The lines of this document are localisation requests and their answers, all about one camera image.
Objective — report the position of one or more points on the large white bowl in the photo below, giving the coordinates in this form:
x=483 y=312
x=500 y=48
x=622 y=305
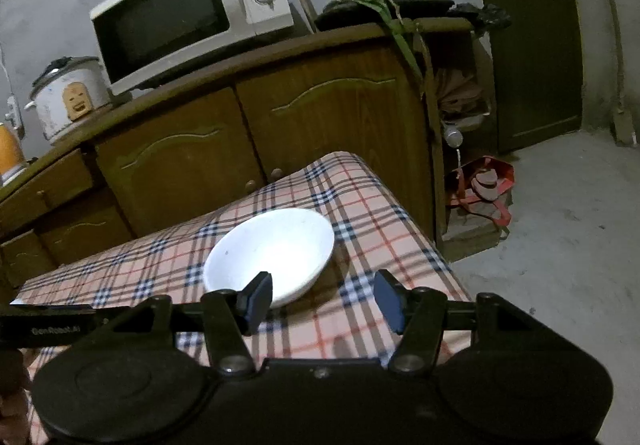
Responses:
x=270 y=250

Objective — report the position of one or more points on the green cloth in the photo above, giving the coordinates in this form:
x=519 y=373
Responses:
x=395 y=20

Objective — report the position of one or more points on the orange electric kettle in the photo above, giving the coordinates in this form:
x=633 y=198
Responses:
x=10 y=155

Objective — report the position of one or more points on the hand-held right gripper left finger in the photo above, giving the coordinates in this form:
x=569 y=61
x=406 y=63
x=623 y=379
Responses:
x=260 y=299

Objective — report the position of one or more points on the white plastic bottle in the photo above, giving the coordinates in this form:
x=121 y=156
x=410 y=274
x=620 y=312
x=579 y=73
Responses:
x=453 y=136

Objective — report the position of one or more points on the black plastic bag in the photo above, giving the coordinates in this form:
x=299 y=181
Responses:
x=482 y=15

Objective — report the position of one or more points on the brown wooden cabinet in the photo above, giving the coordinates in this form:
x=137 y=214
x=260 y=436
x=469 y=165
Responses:
x=320 y=125

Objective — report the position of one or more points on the red bag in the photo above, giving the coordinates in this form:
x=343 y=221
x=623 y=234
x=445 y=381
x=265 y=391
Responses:
x=487 y=190

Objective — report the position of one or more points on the person's left hand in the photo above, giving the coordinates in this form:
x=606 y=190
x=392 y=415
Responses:
x=12 y=400

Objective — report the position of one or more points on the plaid tablecloth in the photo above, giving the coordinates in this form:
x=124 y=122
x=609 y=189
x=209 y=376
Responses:
x=320 y=205

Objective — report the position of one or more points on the white rice cooker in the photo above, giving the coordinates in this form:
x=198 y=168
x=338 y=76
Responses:
x=65 y=100

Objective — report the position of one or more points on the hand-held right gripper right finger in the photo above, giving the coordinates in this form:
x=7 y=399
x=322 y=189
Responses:
x=390 y=306

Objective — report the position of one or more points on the silver microwave oven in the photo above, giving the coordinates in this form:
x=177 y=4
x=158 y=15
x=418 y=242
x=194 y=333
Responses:
x=170 y=20

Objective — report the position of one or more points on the dark green door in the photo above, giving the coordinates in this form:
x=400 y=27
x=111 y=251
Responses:
x=530 y=45

